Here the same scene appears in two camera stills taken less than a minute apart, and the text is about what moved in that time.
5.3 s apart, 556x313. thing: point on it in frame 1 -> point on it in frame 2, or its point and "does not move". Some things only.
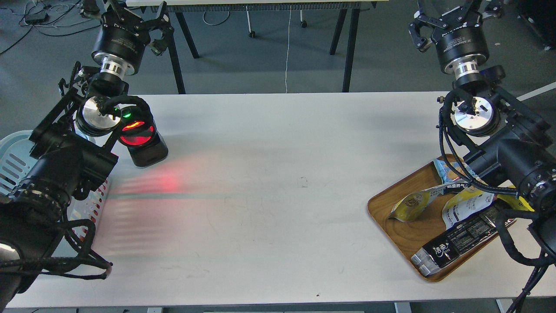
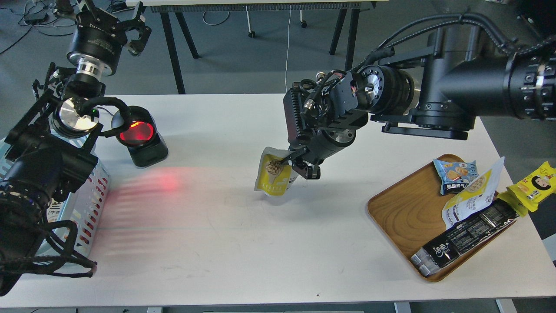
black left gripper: [122, 36] -> [99, 36]
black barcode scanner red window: [137, 132] does not move
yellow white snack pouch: [407, 208] -> [273, 177]
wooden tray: [408, 236] does not move
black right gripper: [462, 47] -> [322, 116]
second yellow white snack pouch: [468, 203] does not move
